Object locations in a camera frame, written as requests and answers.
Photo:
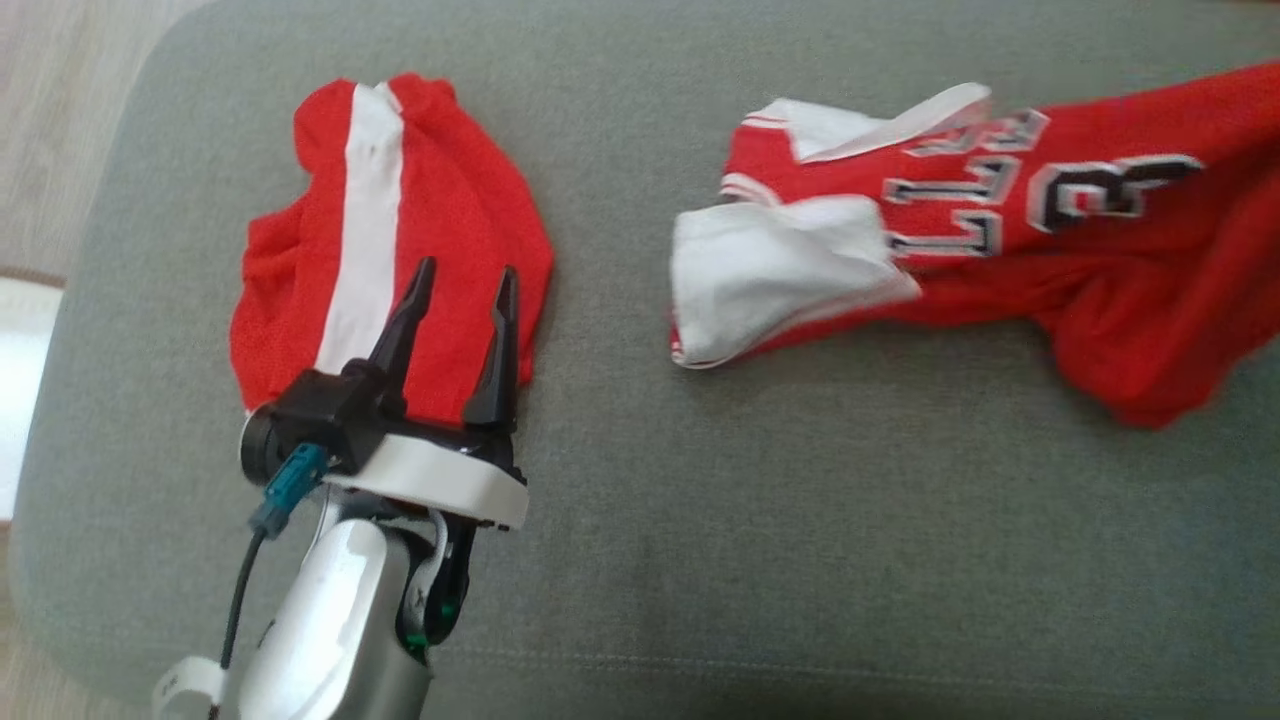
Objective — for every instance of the red shorts white stripe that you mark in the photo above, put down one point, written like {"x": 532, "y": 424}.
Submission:
{"x": 450, "y": 200}

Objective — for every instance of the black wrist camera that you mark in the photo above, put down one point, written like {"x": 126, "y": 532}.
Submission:
{"x": 310, "y": 410}

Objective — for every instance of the red basketball jersey white trim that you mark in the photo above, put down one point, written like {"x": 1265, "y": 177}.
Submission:
{"x": 1150, "y": 280}

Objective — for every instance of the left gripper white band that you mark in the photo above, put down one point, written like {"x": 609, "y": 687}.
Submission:
{"x": 440, "y": 480}

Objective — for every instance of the grey fabric ottoman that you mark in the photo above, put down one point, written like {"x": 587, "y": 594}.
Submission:
{"x": 800, "y": 500}

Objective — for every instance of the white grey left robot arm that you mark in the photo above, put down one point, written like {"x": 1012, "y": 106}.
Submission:
{"x": 330, "y": 620}

